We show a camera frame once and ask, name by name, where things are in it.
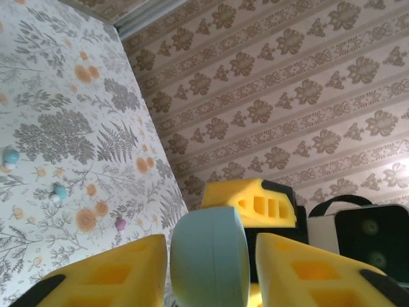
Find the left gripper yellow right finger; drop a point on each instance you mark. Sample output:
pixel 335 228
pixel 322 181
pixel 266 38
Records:
pixel 313 275

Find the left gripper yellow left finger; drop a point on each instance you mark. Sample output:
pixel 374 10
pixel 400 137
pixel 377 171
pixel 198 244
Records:
pixel 105 278

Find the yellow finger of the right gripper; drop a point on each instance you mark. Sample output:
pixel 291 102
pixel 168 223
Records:
pixel 223 195

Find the blue earbud charging case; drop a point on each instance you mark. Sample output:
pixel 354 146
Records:
pixel 207 256

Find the floral patterned table cover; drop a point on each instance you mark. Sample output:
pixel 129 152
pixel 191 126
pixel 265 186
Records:
pixel 64 96

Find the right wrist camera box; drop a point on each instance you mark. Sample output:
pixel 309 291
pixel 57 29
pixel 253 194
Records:
pixel 367 236

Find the right aluminium frame post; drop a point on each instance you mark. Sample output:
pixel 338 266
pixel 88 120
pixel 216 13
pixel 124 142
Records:
pixel 143 16

